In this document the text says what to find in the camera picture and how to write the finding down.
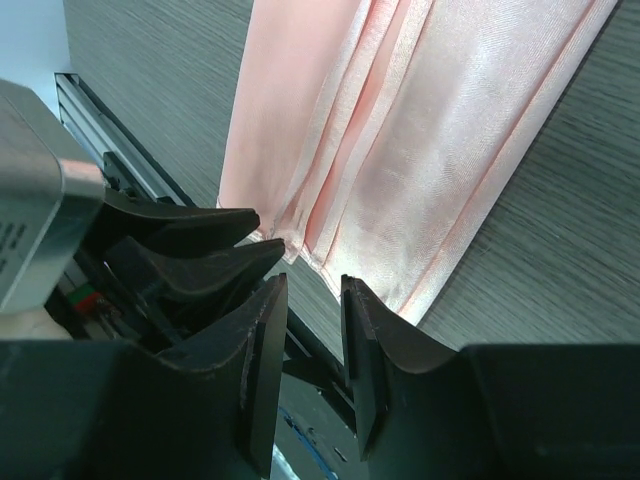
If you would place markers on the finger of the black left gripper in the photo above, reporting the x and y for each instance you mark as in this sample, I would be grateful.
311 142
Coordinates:
179 295

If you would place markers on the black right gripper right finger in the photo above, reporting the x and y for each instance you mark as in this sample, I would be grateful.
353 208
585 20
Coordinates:
487 411

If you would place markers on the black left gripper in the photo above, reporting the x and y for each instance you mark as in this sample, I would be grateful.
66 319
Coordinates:
51 191

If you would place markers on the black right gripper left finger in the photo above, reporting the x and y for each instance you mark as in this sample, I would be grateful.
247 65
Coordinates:
203 409

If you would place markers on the pink satin napkin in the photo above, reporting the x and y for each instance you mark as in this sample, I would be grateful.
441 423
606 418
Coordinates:
374 137

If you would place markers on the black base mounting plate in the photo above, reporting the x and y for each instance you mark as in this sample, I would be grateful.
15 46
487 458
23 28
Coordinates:
102 302

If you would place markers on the aluminium front rail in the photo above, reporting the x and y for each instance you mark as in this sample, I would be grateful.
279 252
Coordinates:
127 165

